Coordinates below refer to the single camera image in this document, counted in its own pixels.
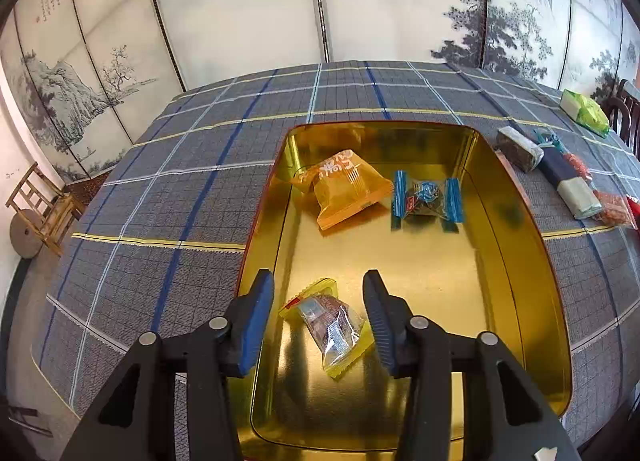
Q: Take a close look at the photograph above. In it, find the small teal candy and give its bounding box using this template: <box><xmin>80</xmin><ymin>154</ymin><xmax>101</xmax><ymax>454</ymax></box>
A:
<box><xmin>532</xmin><ymin>128</ymin><xmax>565</xmax><ymax>152</ymax></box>

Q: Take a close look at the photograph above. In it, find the blue-ended dark candy packet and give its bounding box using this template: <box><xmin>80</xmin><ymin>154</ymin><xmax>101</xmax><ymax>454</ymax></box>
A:
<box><xmin>390</xmin><ymin>170</ymin><xmax>465</xmax><ymax>233</ymax></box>

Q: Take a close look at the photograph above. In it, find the dark wooden chair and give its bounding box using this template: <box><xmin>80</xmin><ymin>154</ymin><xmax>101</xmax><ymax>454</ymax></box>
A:
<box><xmin>602</xmin><ymin>78</ymin><xmax>640</xmax><ymax>162</ymax></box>

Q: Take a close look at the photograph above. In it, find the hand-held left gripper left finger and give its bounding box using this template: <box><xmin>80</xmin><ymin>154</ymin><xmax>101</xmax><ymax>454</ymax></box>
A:
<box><xmin>60</xmin><ymin>268</ymin><xmax>276</xmax><ymax>461</ymax></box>

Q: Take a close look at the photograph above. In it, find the ink-painted folding screen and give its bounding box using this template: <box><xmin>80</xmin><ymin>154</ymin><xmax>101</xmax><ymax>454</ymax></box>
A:
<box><xmin>0</xmin><ymin>0</ymin><xmax>640</xmax><ymax>182</ymax></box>

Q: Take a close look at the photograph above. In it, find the yellow-edged clear snack packet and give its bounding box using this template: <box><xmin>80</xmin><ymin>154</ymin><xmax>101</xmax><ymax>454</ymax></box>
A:
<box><xmin>278</xmin><ymin>278</ymin><xmax>373</xmax><ymax>381</ymax></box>

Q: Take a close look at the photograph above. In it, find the green snack packet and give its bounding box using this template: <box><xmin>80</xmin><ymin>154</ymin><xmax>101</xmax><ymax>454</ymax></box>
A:
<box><xmin>559</xmin><ymin>88</ymin><xmax>611</xmax><ymax>138</ymax></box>

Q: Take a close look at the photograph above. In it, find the light wooden chair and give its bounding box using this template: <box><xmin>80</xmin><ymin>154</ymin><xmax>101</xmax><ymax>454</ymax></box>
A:
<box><xmin>6</xmin><ymin>162</ymin><xmax>83</xmax><ymax>257</ymax></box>

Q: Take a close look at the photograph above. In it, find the round stone millstone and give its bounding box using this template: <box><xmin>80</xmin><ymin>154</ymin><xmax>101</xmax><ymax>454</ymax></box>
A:
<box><xmin>9</xmin><ymin>211</ymin><xmax>40</xmax><ymax>258</ymax></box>

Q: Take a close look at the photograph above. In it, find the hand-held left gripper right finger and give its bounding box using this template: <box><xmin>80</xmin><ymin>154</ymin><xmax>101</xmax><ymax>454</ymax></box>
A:
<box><xmin>362</xmin><ymin>269</ymin><xmax>581</xmax><ymax>461</ymax></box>

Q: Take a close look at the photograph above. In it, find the orange snack packet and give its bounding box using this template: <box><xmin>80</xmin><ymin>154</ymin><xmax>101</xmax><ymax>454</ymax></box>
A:
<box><xmin>290</xmin><ymin>148</ymin><xmax>395</xmax><ymax>232</ymax></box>

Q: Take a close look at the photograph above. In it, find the long blue snack packet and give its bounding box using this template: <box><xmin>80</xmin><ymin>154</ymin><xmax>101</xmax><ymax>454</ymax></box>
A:
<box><xmin>537</xmin><ymin>144</ymin><xmax>604</xmax><ymax>220</ymax></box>

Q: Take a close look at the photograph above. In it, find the gold metal tin tray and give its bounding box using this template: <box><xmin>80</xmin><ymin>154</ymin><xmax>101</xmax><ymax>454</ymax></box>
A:
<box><xmin>235</xmin><ymin>122</ymin><xmax>573</xmax><ymax>453</ymax></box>

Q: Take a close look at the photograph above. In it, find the clear-wrapped brown snack block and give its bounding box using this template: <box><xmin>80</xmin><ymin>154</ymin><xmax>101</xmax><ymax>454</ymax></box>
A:
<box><xmin>495</xmin><ymin>126</ymin><xmax>544</xmax><ymax>173</ymax></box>

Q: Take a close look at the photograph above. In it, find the dark wooden stool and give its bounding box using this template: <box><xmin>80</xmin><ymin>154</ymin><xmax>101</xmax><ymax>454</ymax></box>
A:
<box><xmin>7</xmin><ymin>406</ymin><xmax>53</xmax><ymax>437</ymax></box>

